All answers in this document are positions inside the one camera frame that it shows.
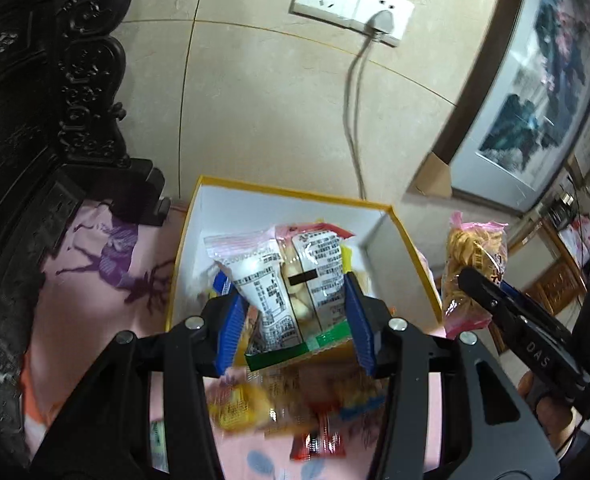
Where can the pink noodle snack packet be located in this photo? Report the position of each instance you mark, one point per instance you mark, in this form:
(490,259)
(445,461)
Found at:
(470,260)

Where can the wooden chair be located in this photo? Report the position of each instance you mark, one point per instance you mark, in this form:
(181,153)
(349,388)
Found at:
(550,280)

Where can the yellow snack bar packet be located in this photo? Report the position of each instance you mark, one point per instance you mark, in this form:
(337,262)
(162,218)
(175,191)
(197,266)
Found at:
(348,255)

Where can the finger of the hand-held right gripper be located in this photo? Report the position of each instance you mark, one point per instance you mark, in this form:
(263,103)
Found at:
(525,340)
(530,305)

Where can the white green packet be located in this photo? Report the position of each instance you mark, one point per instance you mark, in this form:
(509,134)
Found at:
(159,445)

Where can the blue yellow snack packet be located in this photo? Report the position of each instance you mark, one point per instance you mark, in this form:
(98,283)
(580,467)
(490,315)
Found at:
(221,285)

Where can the cardboard corner protector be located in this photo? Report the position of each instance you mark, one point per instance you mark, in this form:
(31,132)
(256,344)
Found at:
(432,175)

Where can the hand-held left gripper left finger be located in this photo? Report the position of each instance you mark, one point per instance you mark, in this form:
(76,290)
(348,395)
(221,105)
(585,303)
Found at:
(230,330)

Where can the clear cracker packet green edge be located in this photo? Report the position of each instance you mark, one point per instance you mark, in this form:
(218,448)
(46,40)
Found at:
(285,305)

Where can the person's right hand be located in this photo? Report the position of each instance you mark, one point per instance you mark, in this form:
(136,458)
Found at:
(550,415)

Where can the pile of mixed snack packets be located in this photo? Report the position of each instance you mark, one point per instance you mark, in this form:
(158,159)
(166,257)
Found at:
(300,395)

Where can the yellow-rimmed white cardboard box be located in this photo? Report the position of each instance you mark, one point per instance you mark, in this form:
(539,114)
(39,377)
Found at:
(255,210)

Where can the grey power plug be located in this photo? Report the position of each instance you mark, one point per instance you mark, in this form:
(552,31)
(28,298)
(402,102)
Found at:
(381,25)

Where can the framed landscape painting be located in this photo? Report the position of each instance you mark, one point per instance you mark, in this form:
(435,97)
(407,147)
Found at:
(535,85)

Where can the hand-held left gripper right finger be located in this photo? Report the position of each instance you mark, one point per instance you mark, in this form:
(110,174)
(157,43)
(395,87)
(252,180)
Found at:
(357,320)

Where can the dark carved wooden furniture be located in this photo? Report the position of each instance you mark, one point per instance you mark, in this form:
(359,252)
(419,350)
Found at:
(35,110)

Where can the pink printed blanket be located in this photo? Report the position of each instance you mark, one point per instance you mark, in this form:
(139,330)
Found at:
(100,285)

